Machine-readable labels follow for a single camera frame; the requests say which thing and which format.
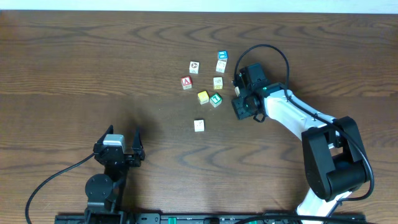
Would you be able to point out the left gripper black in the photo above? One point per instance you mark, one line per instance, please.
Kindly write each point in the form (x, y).
(129, 157)

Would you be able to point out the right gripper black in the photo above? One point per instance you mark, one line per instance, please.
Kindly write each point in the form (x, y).
(238, 107)

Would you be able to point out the blue sided wooden block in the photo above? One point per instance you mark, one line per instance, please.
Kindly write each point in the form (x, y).
(237, 91)

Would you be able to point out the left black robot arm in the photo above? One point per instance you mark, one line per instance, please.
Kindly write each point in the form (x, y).
(105, 191)

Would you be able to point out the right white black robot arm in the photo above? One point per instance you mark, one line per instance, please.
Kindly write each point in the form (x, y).
(335, 161)

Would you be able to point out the yellow sided picture block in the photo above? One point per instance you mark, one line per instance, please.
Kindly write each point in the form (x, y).
(217, 83)

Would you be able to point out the plain block beside blue block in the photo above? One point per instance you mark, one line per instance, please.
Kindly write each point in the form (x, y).
(221, 66)

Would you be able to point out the green number 7 block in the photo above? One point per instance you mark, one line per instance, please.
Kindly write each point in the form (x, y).
(215, 100)

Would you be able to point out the blue top wooden block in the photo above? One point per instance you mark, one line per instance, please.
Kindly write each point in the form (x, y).
(222, 55)

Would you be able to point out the yellow top wooden block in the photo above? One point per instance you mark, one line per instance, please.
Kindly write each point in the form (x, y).
(203, 97)

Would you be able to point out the soccer ball picture block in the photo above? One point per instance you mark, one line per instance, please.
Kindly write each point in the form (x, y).
(194, 67)

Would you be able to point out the red letter A block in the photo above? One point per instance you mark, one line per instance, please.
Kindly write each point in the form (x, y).
(186, 82)

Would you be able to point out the plain front wooden block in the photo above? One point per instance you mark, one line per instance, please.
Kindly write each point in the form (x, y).
(199, 125)

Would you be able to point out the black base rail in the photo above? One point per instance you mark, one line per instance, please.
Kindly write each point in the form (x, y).
(156, 218)

